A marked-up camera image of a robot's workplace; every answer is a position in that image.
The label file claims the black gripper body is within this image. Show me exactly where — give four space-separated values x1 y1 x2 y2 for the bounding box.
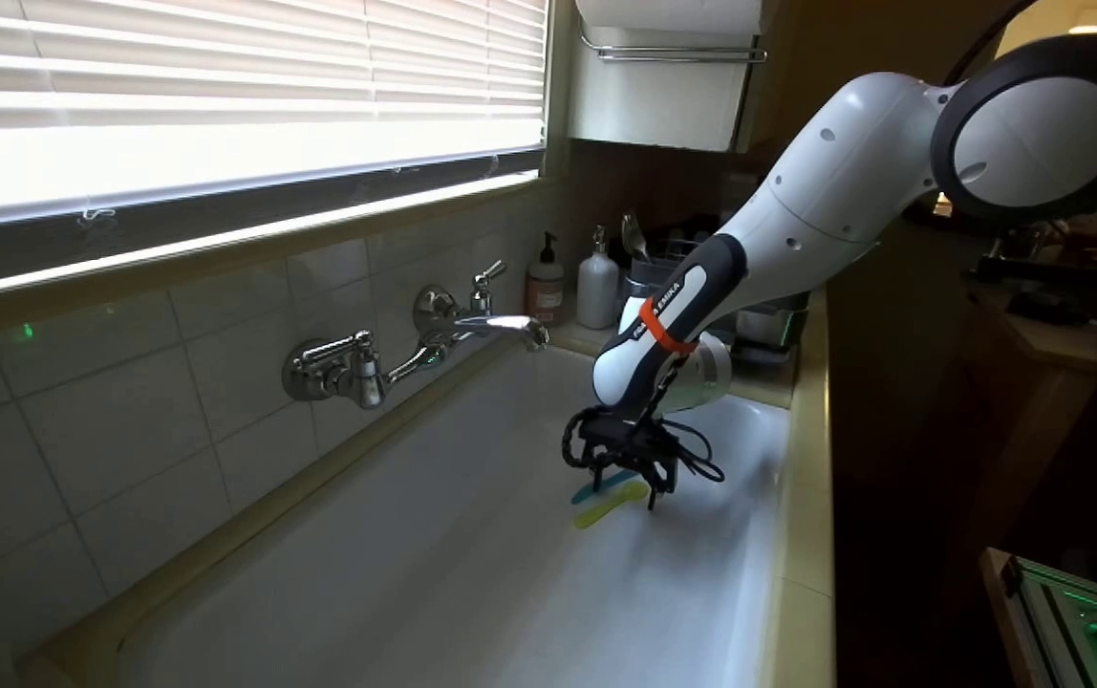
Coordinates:
584 401 686 479

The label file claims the yellow plastic spoon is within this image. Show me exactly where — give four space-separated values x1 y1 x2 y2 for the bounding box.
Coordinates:
570 479 654 534

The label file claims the grey dishrack caddy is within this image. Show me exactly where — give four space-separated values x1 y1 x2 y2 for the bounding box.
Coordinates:
618 247 821 390

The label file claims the white sink basin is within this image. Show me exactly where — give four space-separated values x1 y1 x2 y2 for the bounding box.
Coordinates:
19 332 821 688

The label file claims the brown pump soap bottle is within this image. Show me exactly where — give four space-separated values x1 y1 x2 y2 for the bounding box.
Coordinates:
524 228 570 327

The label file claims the metal utensil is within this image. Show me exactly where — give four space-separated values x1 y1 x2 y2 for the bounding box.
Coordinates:
617 210 654 269

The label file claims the cluttered wooden side table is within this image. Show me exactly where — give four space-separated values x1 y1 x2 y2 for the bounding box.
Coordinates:
940 205 1097 392

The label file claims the wide white window blind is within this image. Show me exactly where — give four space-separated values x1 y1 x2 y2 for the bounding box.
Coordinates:
0 0 551 237

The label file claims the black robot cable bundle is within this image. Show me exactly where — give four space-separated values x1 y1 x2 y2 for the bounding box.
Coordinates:
554 377 730 503

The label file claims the chrome wall faucet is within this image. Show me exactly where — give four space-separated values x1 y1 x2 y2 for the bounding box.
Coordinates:
278 256 554 414

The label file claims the white cabinet with rail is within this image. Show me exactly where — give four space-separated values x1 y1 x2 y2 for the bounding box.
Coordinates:
566 0 767 156

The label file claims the metal robot mount frame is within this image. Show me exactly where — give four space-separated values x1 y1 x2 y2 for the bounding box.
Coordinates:
979 542 1097 688

